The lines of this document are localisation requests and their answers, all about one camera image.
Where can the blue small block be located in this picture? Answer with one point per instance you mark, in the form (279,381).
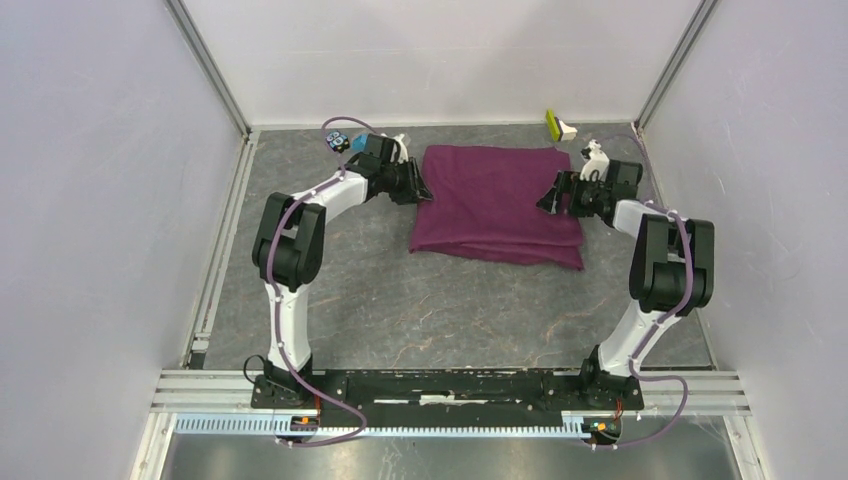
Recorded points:
(359,143)

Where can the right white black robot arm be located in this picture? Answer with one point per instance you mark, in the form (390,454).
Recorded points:
(671,273)

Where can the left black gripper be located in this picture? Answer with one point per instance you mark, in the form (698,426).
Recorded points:
(413,187)

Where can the yellow green white object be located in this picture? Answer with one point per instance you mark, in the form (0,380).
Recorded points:
(558,129)

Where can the aluminium frame rail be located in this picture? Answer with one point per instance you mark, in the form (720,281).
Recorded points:
(218,402)

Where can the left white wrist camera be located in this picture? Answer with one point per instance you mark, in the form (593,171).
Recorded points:
(401,154)

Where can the purple cloth wrap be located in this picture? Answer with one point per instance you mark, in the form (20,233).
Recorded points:
(484,207)

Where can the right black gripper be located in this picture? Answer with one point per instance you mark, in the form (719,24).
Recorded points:
(549,201)

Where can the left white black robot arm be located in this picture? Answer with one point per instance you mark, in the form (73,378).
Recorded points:
(288,251)

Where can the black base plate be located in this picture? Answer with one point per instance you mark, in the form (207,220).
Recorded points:
(459,398)

